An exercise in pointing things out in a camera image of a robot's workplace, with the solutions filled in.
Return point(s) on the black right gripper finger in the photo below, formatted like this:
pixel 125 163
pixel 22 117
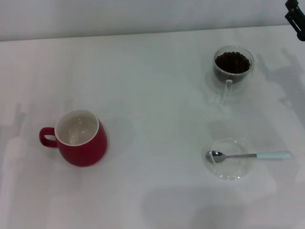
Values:
pixel 292 4
pixel 297 25

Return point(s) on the red ceramic mug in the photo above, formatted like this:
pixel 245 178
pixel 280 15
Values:
pixel 83 152

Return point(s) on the coffee beans pile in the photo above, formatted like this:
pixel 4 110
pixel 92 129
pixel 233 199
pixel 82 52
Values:
pixel 232 63

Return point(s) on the clear glass saucer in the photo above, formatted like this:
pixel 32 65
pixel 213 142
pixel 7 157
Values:
pixel 228 172

